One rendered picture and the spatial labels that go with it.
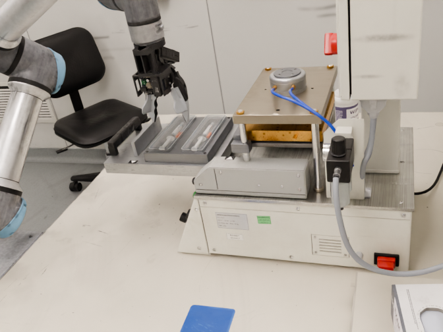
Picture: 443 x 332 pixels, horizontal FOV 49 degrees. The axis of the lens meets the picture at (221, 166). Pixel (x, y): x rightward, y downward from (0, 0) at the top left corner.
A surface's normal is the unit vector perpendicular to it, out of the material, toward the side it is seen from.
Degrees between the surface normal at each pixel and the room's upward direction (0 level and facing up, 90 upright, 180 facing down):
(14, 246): 0
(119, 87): 90
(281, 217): 90
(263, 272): 0
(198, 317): 0
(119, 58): 90
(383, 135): 90
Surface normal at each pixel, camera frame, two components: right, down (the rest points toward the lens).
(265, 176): -0.30, 0.51
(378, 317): -0.15, -0.85
